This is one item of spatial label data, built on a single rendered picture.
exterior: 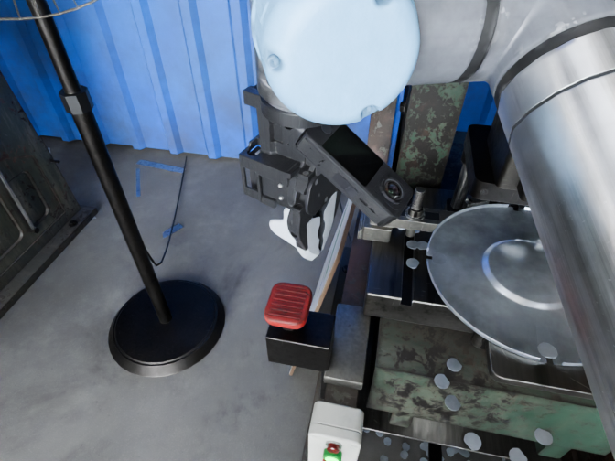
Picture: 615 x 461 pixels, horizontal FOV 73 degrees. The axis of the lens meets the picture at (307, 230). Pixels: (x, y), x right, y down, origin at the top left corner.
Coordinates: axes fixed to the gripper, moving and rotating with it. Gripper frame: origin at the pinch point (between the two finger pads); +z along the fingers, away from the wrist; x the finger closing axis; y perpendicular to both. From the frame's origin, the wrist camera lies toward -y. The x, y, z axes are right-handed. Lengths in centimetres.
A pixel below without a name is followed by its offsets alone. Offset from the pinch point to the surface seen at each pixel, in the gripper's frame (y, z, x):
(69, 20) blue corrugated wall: 173, 30, -79
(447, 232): -11.0, 9.4, -21.4
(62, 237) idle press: 131, 88, -17
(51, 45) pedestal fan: 66, -6, -13
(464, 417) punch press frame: -24.9, 33.2, -7.0
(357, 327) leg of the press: -4.2, 23.1, -6.8
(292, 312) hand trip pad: 2.1, 11.0, 2.8
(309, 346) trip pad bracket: -1.1, 16.6, 3.2
